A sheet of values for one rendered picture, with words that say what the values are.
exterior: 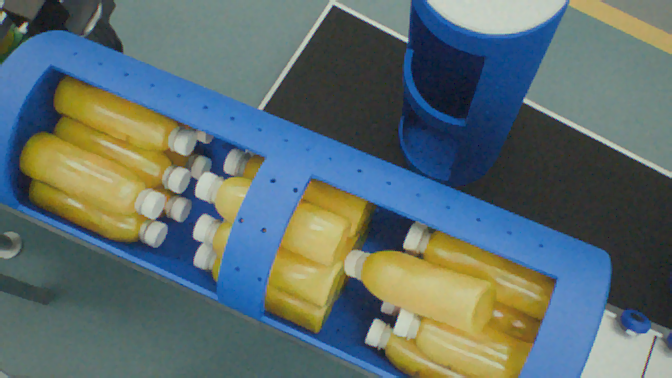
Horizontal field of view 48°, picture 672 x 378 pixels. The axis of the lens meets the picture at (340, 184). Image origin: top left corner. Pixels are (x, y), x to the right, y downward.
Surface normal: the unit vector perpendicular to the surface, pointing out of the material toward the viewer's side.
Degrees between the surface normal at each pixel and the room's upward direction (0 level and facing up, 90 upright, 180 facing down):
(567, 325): 0
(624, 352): 0
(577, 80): 0
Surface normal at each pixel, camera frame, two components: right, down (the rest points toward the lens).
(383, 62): -0.05, -0.29
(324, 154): 0.23, -0.78
